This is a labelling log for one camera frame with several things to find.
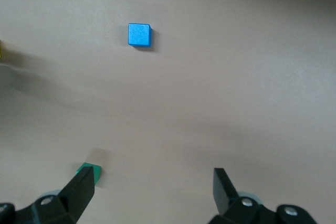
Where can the yellow wooden block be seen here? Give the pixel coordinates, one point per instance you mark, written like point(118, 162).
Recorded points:
point(0, 49)

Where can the brown paper table cover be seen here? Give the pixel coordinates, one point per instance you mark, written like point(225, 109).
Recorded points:
point(210, 90)

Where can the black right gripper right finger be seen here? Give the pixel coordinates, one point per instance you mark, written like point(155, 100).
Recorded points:
point(223, 192)

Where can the blue wooden block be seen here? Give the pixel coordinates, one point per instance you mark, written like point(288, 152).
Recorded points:
point(139, 35)

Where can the green wooden block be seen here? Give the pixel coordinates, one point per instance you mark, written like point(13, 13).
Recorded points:
point(97, 174)

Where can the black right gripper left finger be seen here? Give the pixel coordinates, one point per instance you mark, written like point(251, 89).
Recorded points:
point(76, 195)

